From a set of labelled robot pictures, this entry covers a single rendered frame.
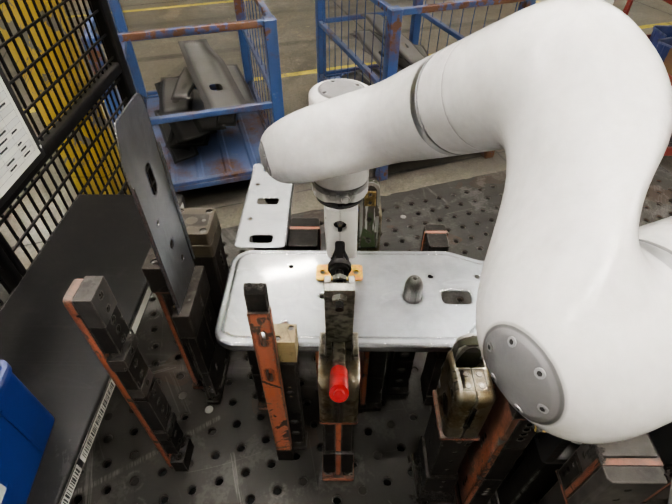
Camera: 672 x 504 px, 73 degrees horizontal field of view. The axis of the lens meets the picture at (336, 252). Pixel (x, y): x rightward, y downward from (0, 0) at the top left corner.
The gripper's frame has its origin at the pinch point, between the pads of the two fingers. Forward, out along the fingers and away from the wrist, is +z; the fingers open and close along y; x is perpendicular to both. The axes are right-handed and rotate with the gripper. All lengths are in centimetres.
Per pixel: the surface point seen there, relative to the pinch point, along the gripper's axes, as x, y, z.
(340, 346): -0.2, -21.0, -5.2
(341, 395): -0.3, -31.5, -11.3
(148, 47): 180, 382, 103
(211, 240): 23.6, 5.1, -0.3
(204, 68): 80, 210, 52
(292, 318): 7.7, -9.9, 3.2
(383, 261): -8.2, 3.5, 3.2
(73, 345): 39.7, -17.6, 0.2
